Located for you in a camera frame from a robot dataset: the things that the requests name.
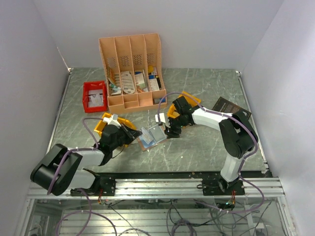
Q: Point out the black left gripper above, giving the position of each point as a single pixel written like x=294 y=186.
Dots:
x=131 y=134

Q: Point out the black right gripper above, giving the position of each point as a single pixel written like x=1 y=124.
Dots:
x=171 y=132

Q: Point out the black card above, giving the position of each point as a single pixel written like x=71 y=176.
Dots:
x=157 y=133

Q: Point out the white card from red bin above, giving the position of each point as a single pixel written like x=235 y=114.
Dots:
x=146 y=136

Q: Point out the pink leather card holder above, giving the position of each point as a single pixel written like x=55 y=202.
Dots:
x=144 y=146

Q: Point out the yellow bin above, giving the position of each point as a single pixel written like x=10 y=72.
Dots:
x=182 y=104
x=100 y=126

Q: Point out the red plastic bin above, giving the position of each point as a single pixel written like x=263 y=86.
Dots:
x=87 y=86

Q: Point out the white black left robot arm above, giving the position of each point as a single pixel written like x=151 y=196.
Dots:
x=62 y=168

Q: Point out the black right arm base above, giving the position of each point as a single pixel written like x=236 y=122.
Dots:
x=215 y=187

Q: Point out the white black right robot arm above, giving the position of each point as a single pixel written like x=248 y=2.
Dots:
x=234 y=130

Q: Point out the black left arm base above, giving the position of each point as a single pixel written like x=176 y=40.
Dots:
x=93 y=184

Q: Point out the cards in red bin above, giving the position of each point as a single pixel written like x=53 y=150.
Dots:
x=95 y=98

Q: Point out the white oval perforated board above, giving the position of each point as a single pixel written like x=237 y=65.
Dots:
x=127 y=83

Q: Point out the white box in organizer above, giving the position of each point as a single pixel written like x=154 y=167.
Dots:
x=140 y=80

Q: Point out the black book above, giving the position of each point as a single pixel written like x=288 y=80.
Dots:
x=225 y=106

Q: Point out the peach plastic desk organizer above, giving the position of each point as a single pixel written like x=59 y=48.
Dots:
x=134 y=53

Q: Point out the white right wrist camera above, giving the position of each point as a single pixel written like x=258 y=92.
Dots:
x=162 y=118

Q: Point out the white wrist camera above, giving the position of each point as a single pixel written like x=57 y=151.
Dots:
x=110 y=119
x=162 y=118

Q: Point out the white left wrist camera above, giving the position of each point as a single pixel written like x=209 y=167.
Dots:
x=110 y=119

